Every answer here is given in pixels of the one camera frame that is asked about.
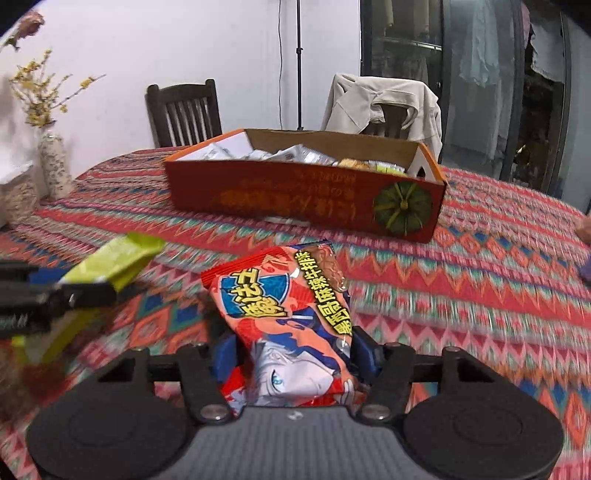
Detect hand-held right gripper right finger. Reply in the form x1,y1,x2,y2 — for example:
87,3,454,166
350,332,498,426

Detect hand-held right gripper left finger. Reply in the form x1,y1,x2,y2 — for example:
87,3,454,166
95,333,239,426

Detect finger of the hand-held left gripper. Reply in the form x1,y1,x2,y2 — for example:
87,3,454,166
48,281,117,318
0,261,62,288

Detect lime green snack packet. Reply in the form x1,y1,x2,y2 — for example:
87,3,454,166
11,232,166,366

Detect red cartoon print snack packet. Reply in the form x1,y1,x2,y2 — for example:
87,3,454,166
200,240,366,409

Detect red cardboard box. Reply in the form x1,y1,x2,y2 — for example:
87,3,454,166
163,128,448,244

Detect pile of snack packets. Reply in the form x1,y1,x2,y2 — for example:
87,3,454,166
178,142,408,176

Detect white patterned container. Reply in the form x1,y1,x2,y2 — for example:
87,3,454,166
0,161,40,228

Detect small floral print vase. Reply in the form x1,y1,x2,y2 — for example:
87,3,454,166
38,130,74,200

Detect yellow flower twigs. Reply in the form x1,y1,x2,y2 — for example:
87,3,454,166
9,48,107,134

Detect dark wooden chair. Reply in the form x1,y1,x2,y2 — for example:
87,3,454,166
145,79,223,149

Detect purple tissue pack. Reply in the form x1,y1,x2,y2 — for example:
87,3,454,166
574,215,591,284

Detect brown chair under jacket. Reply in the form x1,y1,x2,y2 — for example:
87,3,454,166
369,105,413,139

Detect beige jacket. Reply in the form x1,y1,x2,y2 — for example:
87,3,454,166
321,73,443,165

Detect pink dried flowers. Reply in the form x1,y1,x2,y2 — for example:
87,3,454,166
0,11,47,52

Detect black framed sliding glass door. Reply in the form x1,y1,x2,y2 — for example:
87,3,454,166
359,0,591,214

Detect studio light on stand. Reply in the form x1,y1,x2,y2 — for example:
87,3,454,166
294,0,306,131

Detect hanging clothes behind glass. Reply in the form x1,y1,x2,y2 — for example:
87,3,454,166
369,0,570,89

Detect black lamp cable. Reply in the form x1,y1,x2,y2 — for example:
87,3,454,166
276,0,284,131

